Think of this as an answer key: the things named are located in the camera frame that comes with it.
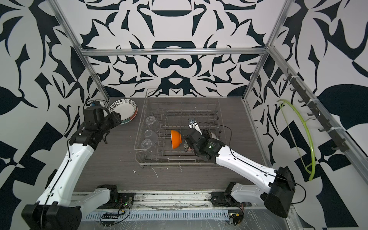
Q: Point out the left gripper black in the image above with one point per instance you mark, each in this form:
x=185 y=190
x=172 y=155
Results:
x=114 y=118

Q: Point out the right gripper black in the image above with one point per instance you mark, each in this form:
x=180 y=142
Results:
x=205 y=134

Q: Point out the white orange small bowl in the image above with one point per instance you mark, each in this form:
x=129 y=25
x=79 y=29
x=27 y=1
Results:
x=176 y=139

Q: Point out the zigzag rim white bowl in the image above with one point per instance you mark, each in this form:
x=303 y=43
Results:
x=125 y=107

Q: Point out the grey wire dish rack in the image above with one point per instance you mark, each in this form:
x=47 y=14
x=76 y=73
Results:
x=173 y=113

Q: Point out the frosted textured plastic cup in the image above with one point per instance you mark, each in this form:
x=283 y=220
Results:
x=151 y=135

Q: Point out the clear faceted plastic cup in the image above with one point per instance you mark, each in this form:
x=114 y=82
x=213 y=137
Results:
x=149 y=147

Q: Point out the clear smooth plastic cup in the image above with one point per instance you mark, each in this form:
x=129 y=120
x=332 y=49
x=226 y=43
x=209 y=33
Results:
x=152 y=123

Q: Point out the pink ribbed bowl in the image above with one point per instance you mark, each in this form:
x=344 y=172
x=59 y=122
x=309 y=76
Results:
x=214 y=136

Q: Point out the black white patterned bowl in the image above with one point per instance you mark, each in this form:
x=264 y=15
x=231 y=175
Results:
x=187 y=147

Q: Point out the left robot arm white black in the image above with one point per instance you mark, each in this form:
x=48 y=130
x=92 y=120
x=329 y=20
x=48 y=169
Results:
x=52 y=210

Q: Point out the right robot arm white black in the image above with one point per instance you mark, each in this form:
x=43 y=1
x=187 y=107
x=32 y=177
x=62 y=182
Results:
x=276 y=188

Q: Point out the teal red striped bowl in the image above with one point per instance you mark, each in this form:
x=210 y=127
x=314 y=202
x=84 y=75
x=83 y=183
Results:
x=130 y=118

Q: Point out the green plastic hanger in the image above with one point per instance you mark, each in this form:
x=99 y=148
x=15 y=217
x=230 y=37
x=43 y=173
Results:
x=300 y=136

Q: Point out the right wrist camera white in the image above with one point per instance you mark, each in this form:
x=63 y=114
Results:
x=193 y=124

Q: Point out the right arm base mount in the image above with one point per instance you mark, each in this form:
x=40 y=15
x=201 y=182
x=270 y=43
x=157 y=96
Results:
x=224 y=199

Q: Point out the white slotted cable duct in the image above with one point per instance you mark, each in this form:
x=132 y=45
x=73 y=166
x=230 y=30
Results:
x=146 y=215

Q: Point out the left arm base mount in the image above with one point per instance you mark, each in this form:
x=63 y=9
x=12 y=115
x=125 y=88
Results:
x=117 y=200

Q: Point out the black wall hook rail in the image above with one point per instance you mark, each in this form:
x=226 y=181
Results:
x=317 y=112

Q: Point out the aluminium frame bars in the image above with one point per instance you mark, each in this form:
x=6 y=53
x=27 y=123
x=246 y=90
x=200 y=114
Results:
x=355 y=154

